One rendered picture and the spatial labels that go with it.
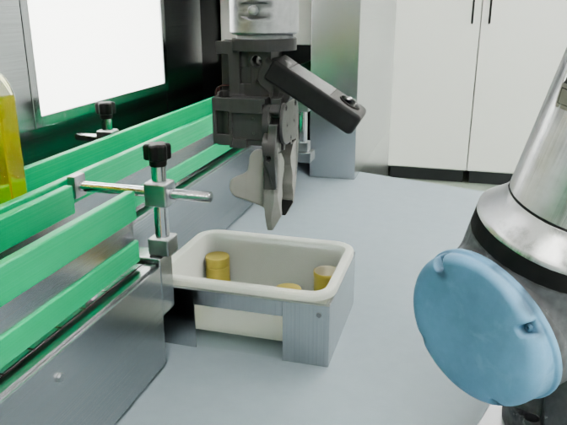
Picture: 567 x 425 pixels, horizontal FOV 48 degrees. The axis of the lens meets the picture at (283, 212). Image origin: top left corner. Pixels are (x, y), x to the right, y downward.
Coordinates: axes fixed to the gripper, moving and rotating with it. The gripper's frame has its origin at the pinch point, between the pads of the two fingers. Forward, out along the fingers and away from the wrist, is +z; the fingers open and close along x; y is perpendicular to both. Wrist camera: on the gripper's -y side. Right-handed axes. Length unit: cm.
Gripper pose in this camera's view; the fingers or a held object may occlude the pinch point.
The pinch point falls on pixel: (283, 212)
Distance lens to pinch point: 75.2
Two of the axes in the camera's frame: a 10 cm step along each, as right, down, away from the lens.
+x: -2.7, 3.0, -9.1
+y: -9.6, -0.8, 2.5
